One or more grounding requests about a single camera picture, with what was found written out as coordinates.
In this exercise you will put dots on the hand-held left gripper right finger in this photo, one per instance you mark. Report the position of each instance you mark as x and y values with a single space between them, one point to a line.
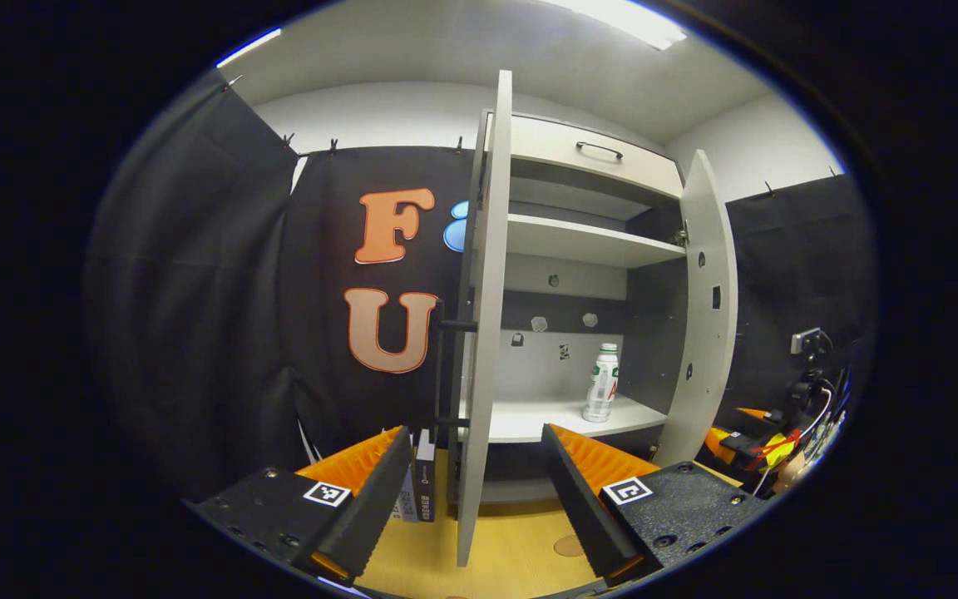
579 507

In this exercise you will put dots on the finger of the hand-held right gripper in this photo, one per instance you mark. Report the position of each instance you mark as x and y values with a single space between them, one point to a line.
758 414
737 445

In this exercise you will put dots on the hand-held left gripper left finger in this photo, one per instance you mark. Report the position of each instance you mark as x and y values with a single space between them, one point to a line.
375 503

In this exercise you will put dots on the round cork coaster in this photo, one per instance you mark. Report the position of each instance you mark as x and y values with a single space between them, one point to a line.
566 547

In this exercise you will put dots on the dark cardboard box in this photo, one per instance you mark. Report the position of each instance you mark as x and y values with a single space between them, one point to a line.
425 482

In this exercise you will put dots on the white cabinet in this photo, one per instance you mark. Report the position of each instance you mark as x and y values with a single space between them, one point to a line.
562 416

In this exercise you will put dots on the black backdrop cloth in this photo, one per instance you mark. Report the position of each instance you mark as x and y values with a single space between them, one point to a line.
196 291

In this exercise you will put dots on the white cabinet drawer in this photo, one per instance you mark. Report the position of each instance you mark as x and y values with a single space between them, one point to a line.
545 146

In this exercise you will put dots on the ceiling light panel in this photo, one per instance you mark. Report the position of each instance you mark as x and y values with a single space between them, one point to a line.
620 21

